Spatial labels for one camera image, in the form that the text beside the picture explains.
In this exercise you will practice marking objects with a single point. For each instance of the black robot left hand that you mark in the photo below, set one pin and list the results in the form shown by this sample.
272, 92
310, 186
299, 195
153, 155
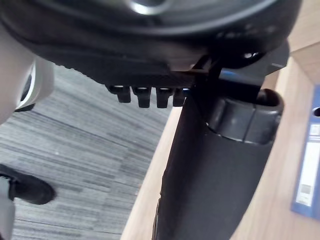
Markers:
130, 42

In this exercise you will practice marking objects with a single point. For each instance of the light wooden cabinet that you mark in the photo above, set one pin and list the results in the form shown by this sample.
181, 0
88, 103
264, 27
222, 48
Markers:
280, 180

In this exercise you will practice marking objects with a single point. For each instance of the blue lever arch folder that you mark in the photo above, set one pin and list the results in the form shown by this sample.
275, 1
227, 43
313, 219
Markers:
306, 160

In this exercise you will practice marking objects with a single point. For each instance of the silver robot leg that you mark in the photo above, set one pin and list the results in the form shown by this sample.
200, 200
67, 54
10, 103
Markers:
15, 82

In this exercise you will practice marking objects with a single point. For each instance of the dark robot foot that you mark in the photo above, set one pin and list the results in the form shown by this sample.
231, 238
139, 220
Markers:
32, 190

